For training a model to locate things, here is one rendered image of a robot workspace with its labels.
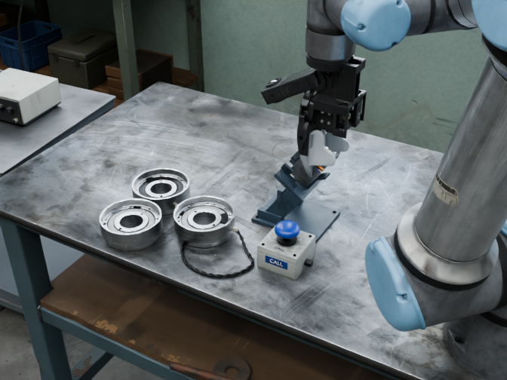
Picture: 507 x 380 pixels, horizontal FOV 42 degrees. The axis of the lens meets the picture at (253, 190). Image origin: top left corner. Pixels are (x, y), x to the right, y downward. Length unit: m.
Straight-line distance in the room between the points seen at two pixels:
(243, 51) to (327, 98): 1.96
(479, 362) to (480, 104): 0.44
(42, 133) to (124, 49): 0.94
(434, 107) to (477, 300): 1.91
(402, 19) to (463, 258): 0.31
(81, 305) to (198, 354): 0.28
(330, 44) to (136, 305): 0.70
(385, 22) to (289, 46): 2.00
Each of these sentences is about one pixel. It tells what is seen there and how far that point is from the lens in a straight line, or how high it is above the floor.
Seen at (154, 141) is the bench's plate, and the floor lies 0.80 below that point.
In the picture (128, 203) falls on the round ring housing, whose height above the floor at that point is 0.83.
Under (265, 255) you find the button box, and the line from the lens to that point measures 1.06.
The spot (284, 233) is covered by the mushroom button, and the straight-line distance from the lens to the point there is 1.04.
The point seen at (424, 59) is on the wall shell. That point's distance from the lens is 2.63.
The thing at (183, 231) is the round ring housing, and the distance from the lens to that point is 1.11.
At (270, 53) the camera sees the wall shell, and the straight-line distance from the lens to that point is 2.90.
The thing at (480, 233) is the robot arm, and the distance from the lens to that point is 0.72.
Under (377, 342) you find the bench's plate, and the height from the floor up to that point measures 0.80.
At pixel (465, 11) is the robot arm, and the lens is 0.88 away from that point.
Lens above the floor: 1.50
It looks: 34 degrees down
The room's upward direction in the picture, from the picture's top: straight up
